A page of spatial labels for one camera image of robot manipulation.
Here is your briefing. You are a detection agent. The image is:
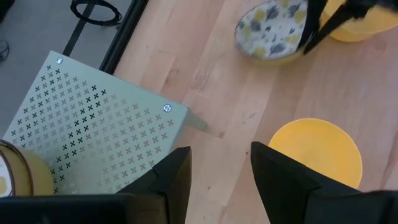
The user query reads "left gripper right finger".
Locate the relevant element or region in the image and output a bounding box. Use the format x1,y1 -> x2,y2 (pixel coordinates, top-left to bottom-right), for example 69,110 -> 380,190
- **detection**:
250,141 -> 373,224

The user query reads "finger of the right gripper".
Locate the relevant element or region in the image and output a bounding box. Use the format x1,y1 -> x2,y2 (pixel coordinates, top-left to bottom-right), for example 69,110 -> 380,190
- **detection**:
295,0 -> 328,51
303,0 -> 379,55

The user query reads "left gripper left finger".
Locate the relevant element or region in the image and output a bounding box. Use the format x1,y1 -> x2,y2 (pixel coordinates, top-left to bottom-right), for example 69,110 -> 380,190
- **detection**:
115,146 -> 193,224

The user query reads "plain yellow plastic bowl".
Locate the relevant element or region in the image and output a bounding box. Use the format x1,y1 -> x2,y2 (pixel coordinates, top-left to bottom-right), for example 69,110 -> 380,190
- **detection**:
268,118 -> 364,191
320,0 -> 398,44

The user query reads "green perforated metal shelf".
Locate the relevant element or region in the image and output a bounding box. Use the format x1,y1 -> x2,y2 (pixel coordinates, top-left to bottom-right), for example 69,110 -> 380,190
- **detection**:
1,50 -> 208,196

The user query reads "black metal rig frame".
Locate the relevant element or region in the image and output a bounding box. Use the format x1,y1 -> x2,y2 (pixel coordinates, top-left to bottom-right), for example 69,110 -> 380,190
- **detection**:
98,0 -> 149,75

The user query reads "black cable coil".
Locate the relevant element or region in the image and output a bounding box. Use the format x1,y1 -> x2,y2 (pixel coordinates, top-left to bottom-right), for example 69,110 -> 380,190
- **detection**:
70,0 -> 123,27

